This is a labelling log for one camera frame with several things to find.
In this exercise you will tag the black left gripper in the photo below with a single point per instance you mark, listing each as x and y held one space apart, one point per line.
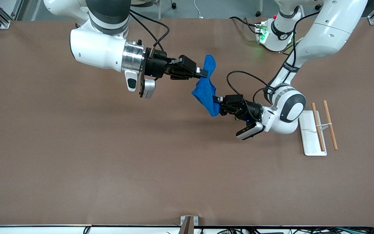
251 111

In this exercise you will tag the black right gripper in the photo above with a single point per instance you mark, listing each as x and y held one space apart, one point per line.
156 66

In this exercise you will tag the blue microfibre towel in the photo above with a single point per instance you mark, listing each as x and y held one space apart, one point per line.
206 94

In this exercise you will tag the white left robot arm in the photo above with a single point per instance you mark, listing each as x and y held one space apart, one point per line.
320 39

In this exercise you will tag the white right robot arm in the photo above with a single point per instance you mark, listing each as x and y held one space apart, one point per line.
99 48

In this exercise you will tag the white towel rack base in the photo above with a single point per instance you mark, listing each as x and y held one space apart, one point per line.
310 139

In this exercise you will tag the wooden rack rod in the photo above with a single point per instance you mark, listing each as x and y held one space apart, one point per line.
317 126
330 125

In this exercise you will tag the metal table edge bracket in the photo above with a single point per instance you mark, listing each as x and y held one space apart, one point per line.
188 222

